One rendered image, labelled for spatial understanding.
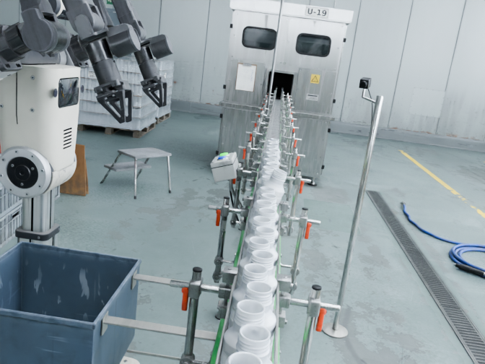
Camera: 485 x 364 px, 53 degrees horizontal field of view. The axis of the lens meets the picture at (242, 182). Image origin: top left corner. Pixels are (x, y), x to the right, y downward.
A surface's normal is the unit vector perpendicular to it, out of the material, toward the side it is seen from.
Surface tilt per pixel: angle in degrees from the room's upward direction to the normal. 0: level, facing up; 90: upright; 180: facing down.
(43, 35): 89
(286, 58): 90
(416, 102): 90
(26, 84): 90
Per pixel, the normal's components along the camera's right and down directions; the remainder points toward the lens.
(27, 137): -0.10, 0.42
